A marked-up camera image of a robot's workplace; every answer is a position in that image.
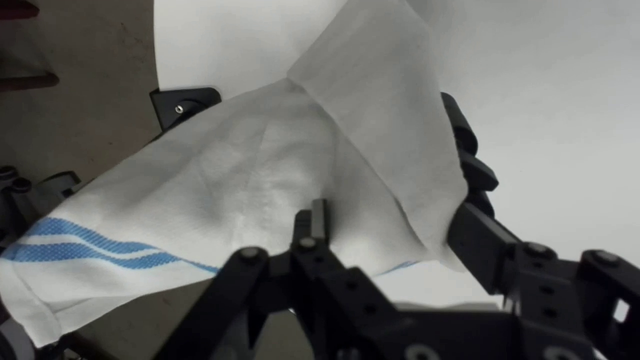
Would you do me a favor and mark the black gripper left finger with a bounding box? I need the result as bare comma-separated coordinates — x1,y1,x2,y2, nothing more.
153,199,402,360

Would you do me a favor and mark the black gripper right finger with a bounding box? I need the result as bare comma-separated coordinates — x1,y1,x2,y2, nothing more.
446,203,640,360

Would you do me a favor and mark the white towel with blue stripes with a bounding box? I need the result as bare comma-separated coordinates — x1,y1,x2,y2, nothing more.
0,0,470,349

